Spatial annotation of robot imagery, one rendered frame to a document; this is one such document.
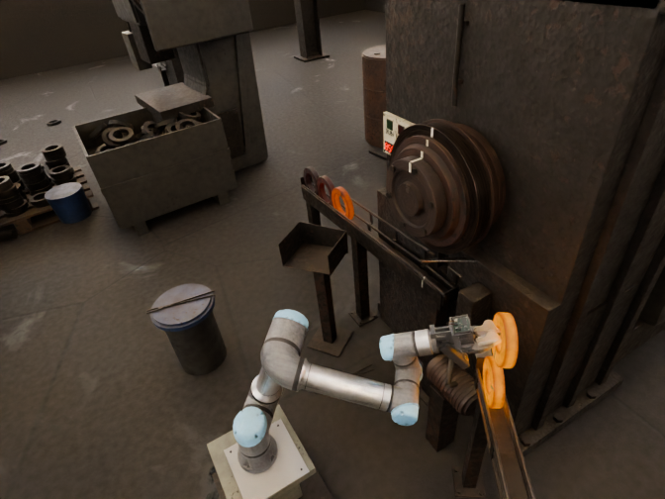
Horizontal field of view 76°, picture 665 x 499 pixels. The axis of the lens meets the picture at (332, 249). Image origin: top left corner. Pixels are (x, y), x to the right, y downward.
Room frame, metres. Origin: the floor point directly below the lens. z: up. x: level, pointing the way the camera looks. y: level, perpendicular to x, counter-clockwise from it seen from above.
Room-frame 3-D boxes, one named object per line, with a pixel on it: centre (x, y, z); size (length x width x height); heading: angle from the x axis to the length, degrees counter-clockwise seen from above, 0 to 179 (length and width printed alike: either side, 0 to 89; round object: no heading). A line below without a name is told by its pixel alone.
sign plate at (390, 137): (1.66, -0.34, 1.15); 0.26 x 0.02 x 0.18; 25
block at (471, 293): (1.10, -0.50, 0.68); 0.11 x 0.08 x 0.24; 115
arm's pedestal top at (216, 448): (0.84, 0.37, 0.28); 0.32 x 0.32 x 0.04; 27
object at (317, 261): (1.65, 0.09, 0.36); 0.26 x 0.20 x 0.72; 60
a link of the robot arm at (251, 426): (0.84, 0.35, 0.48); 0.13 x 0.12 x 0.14; 166
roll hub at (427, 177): (1.26, -0.30, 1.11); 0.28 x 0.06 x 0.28; 25
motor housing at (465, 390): (0.95, -0.41, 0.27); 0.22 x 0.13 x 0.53; 25
